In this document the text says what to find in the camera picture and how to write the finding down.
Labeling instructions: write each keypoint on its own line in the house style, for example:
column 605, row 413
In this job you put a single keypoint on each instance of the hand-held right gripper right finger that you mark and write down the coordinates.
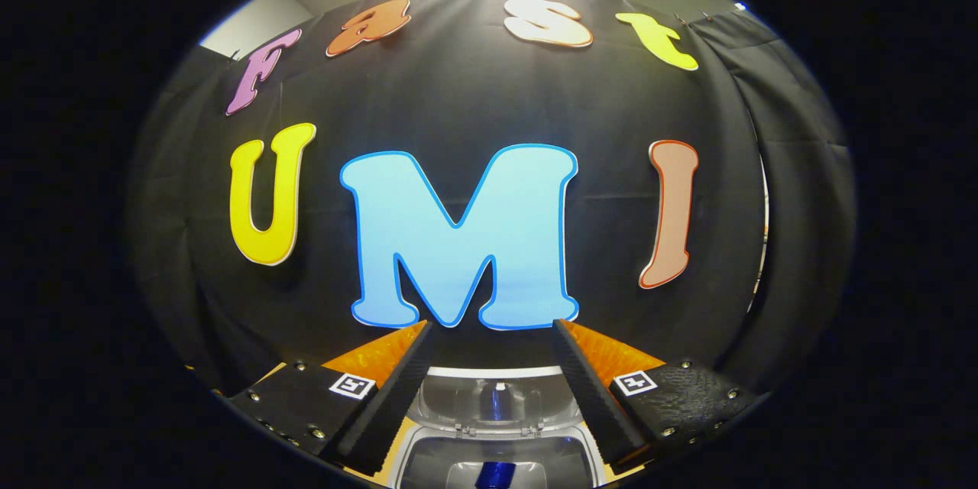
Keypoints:
column 592, row 405

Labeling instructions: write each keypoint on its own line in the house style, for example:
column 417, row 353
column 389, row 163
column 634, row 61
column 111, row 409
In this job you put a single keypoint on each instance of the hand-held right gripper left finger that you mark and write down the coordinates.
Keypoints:
column 397, row 405

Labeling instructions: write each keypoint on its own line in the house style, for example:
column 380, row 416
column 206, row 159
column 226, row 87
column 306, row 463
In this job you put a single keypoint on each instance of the white desktop garbage bin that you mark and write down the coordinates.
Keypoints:
column 497, row 416

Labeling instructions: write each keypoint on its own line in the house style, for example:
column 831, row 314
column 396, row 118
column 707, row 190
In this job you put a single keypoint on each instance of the blue pop can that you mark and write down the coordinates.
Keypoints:
column 497, row 475

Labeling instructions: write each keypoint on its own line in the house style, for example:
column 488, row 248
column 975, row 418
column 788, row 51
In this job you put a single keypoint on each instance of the wooden desktop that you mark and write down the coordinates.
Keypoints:
column 380, row 476

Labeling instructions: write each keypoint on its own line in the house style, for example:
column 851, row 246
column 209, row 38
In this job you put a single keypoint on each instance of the black backdrop cloth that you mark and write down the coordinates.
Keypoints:
column 458, row 92

